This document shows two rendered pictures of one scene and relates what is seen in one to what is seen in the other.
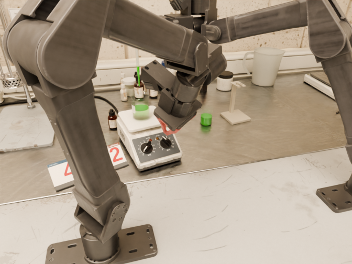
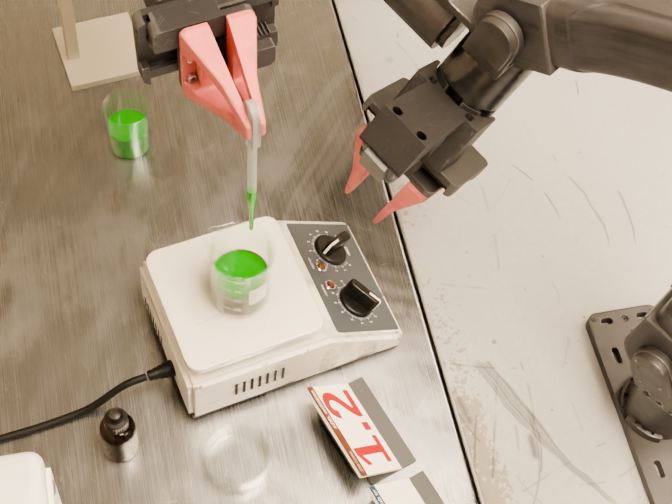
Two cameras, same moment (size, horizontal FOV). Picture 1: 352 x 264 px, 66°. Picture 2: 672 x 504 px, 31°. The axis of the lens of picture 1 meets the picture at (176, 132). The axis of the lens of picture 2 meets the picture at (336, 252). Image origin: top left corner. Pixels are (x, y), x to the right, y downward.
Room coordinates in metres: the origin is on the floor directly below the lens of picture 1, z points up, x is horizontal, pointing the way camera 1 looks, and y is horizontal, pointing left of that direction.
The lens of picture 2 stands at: (0.66, 0.60, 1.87)
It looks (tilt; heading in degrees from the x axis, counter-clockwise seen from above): 58 degrees down; 265
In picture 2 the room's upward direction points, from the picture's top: 9 degrees clockwise
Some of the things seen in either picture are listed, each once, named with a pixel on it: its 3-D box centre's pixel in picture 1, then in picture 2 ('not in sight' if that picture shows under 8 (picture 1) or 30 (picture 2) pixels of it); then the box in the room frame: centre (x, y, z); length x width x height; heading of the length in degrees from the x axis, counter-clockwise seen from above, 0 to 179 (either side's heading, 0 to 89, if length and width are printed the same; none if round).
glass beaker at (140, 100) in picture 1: (141, 105); (237, 269); (0.70, 0.10, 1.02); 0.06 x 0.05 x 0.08; 159
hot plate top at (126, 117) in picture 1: (142, 118); (234, 292); (0.70, 0.10, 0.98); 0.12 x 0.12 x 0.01; 26
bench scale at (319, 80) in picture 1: (338, 85); not in sight; (1.15, -0.72, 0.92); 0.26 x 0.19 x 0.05; 12
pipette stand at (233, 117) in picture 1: (237, 101); (95, 10); (0.87, -0.21, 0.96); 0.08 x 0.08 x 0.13; 24
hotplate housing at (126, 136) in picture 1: (146, 134); (261, 307); (0.68, 0.09, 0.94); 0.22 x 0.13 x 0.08; 27
